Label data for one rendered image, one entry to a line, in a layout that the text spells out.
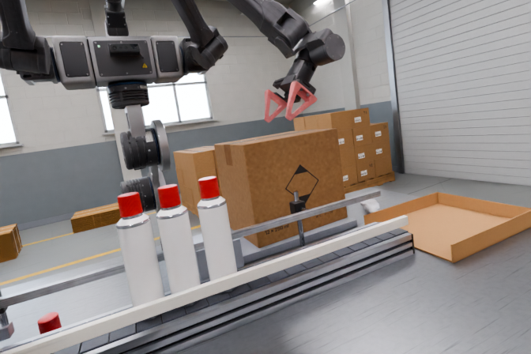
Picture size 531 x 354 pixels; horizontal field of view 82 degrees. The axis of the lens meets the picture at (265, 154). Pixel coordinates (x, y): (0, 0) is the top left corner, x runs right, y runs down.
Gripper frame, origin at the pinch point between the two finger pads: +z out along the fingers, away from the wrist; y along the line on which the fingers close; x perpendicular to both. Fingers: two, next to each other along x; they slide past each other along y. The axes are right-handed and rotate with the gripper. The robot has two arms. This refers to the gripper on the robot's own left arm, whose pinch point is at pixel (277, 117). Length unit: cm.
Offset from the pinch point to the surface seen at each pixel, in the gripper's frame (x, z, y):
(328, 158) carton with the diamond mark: 23.0, -1.2, -6.0
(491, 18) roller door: 248, -301, -129
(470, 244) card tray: 40.5, 7.7, 27.0
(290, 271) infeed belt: 10.7, 28.9, 13.7
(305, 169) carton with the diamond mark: 17.6, 5.2, -6.2
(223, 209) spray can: -6.8, 24.2, 11.6
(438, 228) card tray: 48, 4, 15
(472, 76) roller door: 287, -254, -152
